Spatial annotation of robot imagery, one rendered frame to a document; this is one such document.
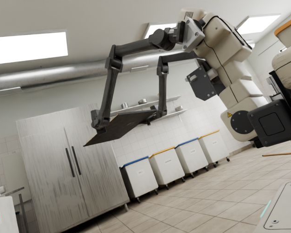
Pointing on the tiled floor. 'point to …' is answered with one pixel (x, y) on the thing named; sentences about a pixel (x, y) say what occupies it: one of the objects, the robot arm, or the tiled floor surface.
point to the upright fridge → (69, 169)
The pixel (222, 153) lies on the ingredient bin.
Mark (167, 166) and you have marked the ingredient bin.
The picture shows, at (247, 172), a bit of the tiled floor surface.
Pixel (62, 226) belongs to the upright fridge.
